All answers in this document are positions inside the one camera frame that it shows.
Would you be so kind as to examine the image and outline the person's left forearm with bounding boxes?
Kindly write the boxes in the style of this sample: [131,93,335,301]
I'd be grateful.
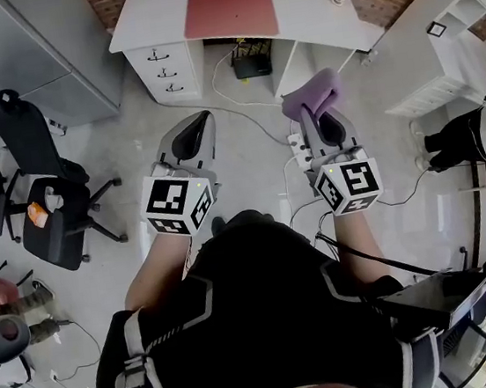
[114,227,201,312]

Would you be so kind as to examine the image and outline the black floor cable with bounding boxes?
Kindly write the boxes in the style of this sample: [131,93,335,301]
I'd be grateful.
[40,314,107,384]

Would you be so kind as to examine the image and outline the person's black clothed torso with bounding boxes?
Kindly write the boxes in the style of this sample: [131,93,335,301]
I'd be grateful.
[71,187,432,388]

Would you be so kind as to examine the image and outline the white power strip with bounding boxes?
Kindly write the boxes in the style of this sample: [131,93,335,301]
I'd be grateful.
[286,130,314,171]

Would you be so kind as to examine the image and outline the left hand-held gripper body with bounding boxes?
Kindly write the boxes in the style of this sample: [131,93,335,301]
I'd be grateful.
[134,146,227,243]

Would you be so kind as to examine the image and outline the white shelf unit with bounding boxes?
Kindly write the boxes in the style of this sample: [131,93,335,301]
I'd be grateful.
[369,0,486,123]

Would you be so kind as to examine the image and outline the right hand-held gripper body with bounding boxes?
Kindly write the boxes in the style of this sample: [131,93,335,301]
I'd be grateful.
[302,143,387,221]

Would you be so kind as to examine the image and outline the person's right forearm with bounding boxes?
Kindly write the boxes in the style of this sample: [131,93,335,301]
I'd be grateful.
[330,204,391,289]

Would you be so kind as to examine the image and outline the black box under desk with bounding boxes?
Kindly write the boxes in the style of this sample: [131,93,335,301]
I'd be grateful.
[229,37,276,82]

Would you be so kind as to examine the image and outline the orange packet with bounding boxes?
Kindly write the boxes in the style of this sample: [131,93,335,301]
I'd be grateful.
[26,200,50,227]

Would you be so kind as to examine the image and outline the white desk with drawers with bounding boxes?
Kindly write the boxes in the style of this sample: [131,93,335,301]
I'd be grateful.
[101,0,392,122]

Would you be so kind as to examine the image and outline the black office chair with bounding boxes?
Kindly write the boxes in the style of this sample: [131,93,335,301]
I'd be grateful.
[0,71,134,282]

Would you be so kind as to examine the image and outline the grey metal cabinet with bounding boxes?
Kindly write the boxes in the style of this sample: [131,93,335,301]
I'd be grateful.
[0,0,133,137]

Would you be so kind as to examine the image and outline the black open case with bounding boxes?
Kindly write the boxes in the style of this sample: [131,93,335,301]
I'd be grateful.
[374,264,486,349]

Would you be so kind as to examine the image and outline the purple cloth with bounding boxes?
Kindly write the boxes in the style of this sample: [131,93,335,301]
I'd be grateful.
[276,66,347,123]

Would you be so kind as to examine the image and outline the red mouse pad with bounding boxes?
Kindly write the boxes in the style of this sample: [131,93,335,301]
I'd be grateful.
[180,0,282,49]

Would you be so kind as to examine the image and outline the white cable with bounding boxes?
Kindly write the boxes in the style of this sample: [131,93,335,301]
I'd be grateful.
[206,39,296,155]

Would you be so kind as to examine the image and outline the black picture frame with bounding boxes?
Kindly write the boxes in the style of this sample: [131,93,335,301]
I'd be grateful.
[424,19,449,40]

